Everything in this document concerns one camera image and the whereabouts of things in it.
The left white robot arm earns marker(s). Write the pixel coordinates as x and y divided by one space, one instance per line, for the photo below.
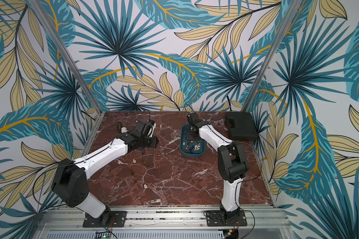
70 182

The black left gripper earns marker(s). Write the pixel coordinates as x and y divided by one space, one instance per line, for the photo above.
154 142

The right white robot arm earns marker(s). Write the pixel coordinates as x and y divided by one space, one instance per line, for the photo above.
231 159

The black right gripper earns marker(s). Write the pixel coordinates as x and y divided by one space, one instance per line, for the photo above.
191 129

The black plastic tool case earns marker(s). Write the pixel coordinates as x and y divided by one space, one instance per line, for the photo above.
241 126

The aluminium frame rail front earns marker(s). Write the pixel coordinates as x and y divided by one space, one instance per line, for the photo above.
168 222

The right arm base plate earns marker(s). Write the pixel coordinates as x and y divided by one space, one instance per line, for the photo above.
226 218

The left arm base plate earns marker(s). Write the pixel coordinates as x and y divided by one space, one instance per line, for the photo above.
109 219

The teal plastic storage box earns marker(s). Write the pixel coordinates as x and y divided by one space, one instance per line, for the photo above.
190 147

